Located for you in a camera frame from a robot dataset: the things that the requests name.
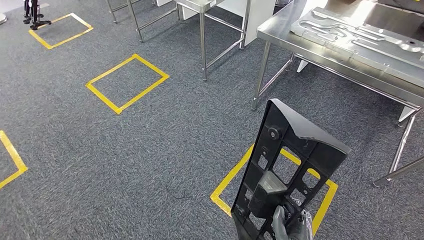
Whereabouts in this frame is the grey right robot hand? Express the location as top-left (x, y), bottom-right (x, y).
top-left (272, 205), bottom-right (314, 240)

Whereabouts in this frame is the black plastic plate bracket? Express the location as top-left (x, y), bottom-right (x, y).
top-left (230, 98), bottom-right (352, 240)

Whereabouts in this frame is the stainless steel workbench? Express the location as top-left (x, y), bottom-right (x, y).
top-left (250, 0), bottom-right (424, 188)

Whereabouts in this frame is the yellow floor tape square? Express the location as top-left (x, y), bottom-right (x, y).
top-left (210, 143), bottom-right (339, 237)
top-left (0, 130), bottom-right (29, 191)
top-left (85, 53), bottom-right (170, 116)
top-left (28, 12), bottom-right (94, 51)

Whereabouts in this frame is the stamped sheet metal panel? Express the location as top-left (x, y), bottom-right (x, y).
top-left (290, 7), bottom-right (424, 89)

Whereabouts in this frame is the stainless steel table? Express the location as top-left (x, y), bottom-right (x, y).
top-left (105, 0), bottom-right (182, 44)
top-left (175, 0), bottom-right (253, 82)

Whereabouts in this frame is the white cabinet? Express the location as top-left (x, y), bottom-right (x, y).
top-left (182, 0), bottom-right (278, 48)

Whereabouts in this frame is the black tripod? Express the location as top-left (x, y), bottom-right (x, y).
top-left (23, 0), bottom-right (53, 31)

